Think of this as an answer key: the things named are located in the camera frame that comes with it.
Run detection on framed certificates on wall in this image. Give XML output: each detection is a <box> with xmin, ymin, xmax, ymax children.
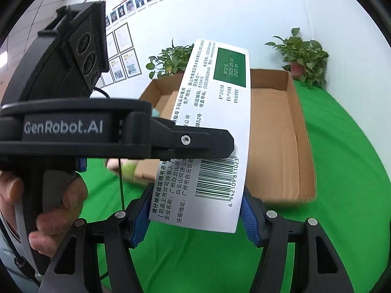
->
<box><xmin>96</xmin><ymin>22</ymin><xmax>142</xmax><ymax>89</ymax></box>

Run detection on pink plush pig toy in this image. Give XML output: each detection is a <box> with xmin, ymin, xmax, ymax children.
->
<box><xmin>104</xmin><ymin>158</ymin><xmax>160</xmax><ymax>185</ymax></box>

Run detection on right potted plant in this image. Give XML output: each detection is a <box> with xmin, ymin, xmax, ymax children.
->
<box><xmin>265</xmin><ymin>27</ymin><xmax>329</xmax><ymax>88</ymax></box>

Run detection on left potted plant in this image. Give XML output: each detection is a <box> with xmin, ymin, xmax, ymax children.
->
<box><xmin>146</xmin><ymin>42</ymin><xmax>194</xmax><ymax>79</ymax></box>

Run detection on large open cardboard tray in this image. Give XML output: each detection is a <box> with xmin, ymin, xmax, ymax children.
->
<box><xmin>139</xmin><ymin>69</ymin><xmax>316</xmax><ymax>206</ymax></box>

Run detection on potted plant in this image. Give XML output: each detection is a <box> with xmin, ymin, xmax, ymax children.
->
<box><xmin>146</xmin><ymin>42</ymin><xmax>194</xmax><ymax>79</ymax></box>
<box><xmin>265</xmin><ymin>27</ymin><xmax>329</xmax><ymax>88</ymax></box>

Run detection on person's left hand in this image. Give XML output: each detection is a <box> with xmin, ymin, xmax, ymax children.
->
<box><xmin>1</xmin><ymin>172</ymin><xmax>88</xmax><ymax>258</ymax></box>

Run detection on white green medicine box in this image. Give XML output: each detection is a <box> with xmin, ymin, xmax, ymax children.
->
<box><xmin>149</xmin><ymin>39</ymin><xmax>250</xmax><ymax>233</ymax></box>

